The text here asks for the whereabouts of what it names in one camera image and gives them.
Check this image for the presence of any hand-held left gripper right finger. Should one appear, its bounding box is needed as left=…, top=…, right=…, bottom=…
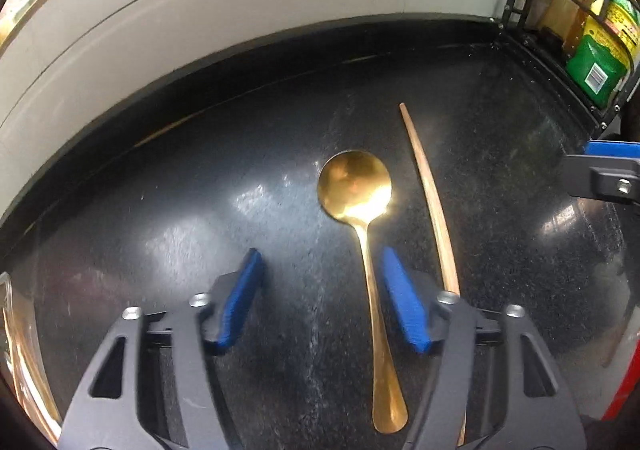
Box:
left=381, top=246, right=587, bottom=450

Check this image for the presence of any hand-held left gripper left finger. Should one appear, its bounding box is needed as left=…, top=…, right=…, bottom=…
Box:
left=59, top=248, right=265, bottom=450

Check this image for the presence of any green bottle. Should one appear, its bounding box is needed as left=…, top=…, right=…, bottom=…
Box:
left=565, top=0, right=640, bottom=109

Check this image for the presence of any long wooden chopstick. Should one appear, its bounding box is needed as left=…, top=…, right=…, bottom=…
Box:
left=398, top=102, right=469, bottom=447

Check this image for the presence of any gold metal spoon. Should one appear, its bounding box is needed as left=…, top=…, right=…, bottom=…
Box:
left=317, top=149, right=409, bottom=435

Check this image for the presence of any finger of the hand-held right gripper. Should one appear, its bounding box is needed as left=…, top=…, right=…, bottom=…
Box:
left=560, top=140, right=640, bottom=204

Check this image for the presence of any clear plastic container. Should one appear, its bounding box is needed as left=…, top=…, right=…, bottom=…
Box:
left=0, top=271, right=64, bottom=434

